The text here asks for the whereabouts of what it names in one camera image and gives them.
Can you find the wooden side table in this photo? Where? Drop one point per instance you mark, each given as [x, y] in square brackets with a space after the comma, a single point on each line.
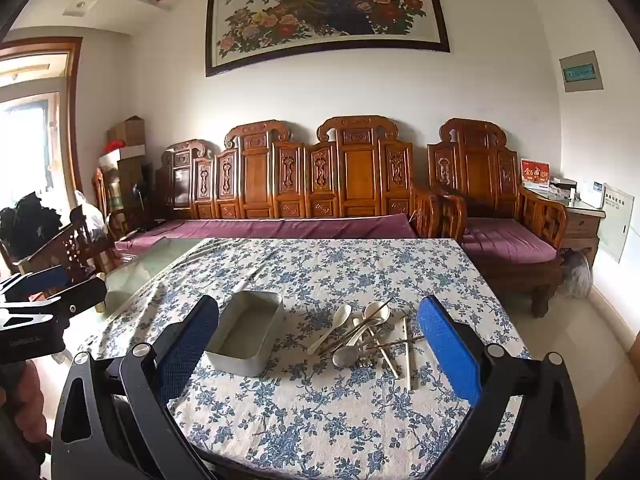
[580, 225]

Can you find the metal tray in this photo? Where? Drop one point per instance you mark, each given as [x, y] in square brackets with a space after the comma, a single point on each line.
[250, 330]

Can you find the grey wall panel box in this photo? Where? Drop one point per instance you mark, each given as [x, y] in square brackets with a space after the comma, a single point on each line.
[580, 72]

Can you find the metal spoon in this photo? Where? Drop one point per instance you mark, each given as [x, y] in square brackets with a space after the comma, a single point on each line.
[344, 357]

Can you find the grey plastic bag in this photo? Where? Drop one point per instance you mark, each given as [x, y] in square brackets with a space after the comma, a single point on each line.
[577, 272]

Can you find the black bag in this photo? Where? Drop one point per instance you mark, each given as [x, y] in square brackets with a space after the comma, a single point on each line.
[25, 220]

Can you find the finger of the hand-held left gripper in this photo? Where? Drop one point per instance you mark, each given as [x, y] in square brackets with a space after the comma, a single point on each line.
[80, 297]
[42, 278]

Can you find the white wall cabinet door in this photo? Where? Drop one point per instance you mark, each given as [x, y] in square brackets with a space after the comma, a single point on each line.
[615, 220]

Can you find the brown cardboard box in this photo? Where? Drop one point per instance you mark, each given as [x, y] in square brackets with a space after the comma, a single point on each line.
[127, 132]

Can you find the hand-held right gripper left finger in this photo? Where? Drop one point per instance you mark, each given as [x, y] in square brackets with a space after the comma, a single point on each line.
[187, 345]

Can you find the metal fork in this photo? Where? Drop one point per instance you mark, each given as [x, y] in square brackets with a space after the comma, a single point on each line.
[364, 360]

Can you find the purple armchair cushion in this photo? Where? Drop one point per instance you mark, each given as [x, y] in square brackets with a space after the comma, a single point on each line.
[500, 240]

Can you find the white ceramic spoon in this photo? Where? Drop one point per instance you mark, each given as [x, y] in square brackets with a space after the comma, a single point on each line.
[357, 322]
[374, 310]

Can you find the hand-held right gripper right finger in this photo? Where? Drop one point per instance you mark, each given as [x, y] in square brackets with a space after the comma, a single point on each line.
[447, 355]

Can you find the red desk calendar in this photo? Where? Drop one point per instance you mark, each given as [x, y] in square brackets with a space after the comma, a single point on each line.
[534, 172]

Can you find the carved wooden chair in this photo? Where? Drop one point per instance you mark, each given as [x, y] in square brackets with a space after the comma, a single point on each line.
[70, 247]

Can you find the wooden door frame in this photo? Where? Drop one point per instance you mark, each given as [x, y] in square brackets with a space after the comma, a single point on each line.
[75, 110]

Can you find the blue floral tablecloth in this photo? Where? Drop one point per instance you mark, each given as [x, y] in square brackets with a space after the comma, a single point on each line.
[320, 270]

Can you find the white plastic spoon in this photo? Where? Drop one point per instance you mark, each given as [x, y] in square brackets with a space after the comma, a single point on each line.
[341, 314]

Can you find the white printed carton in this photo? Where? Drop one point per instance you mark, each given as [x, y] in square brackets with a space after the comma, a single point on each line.
[592, 195]

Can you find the framed peacock painting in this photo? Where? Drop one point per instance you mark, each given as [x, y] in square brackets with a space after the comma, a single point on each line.
[325, 10]

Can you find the ivory chopstick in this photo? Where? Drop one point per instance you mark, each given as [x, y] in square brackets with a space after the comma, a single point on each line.
[407, 355]
[389, 362]

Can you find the purple sofa cushion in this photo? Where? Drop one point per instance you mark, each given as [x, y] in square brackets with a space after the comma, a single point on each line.
[280, 227]

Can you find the carved wooden sofa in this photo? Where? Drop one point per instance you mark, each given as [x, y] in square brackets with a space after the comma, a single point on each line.
[357, 170]

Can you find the white plastic bag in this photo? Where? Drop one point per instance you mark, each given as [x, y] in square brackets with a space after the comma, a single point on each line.
[89, 212]

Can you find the white cardboard box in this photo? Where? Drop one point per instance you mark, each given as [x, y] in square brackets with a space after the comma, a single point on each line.
[125, 154]

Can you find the person's left hand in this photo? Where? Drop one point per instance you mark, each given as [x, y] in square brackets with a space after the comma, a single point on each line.
[27, 395]

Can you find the carved wooden armchair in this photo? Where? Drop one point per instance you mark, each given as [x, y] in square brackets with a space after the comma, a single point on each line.
[477, 170]

